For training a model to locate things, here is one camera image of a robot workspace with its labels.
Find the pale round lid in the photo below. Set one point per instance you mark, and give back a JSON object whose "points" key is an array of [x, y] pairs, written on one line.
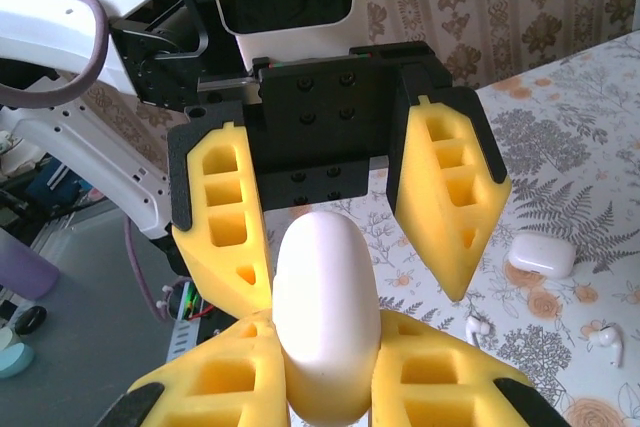
{"points": [[7, 342]]}

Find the teal round lid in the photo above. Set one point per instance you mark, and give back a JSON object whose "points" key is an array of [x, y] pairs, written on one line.
{"points": [[15, 364]]}

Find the white earbuds charging case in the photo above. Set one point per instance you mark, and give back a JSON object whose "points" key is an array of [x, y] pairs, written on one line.
{"points": [[325, 297], [542, 252]]}

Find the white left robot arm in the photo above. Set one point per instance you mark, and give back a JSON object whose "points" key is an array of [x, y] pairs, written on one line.
{"points": [[30, 22]]}

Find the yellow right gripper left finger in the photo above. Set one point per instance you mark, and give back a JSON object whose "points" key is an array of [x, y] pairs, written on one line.
{"points": [[215, 377]]}

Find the purple rounded object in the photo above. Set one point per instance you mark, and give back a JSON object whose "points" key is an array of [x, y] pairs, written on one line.
{"points": [[25, 272]]}

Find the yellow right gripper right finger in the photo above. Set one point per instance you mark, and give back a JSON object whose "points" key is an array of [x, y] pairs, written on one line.
{"points": [[435, 372]]}

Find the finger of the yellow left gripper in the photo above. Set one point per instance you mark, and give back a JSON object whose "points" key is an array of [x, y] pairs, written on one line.
{"points": [[195, 257], [450, 227]]}

